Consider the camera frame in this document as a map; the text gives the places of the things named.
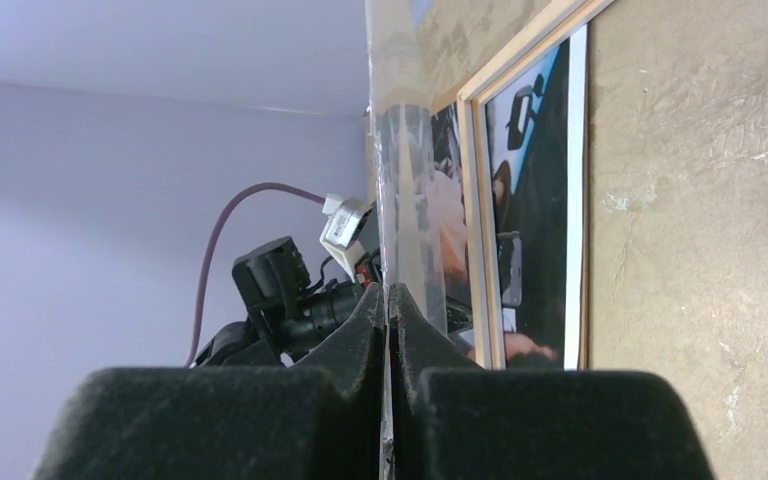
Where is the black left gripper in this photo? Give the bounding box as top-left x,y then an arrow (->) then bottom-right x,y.
231,236 -> 385,362

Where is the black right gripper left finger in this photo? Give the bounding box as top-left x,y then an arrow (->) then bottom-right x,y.
32,285 -> 384,479

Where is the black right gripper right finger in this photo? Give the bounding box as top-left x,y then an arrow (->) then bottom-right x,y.
389,284 -> 714,479

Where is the white wooden picture frame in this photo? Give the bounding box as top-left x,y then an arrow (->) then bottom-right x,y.
431,0 -> 614,370

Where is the clear acrylic sheet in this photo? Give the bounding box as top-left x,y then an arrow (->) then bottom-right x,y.
365,0 -> 452,336

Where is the colour photo print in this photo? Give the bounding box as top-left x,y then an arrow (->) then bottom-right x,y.
431,25 -> 589,371

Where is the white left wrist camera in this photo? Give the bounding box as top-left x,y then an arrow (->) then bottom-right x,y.
319,194 -> 372,281

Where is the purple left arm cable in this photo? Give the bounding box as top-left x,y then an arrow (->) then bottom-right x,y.
185,182 -> 327,368

